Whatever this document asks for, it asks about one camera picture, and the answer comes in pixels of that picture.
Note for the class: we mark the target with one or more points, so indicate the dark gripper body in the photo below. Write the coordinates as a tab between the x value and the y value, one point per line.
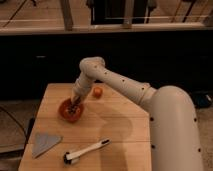
76	100

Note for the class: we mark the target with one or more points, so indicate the dark grape bunch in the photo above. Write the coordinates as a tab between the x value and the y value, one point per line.
71	109

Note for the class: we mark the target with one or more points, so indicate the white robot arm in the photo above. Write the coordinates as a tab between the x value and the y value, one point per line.
174	134

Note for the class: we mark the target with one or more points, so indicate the red bowl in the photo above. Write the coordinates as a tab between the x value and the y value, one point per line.
62	110

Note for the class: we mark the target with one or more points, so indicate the orange tomato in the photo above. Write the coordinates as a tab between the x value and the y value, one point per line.
97	92

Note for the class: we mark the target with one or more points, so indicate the grey triangular cloth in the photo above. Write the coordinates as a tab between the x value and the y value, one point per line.
44	142

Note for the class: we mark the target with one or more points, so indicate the white dish brush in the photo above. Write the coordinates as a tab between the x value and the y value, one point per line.
72	157

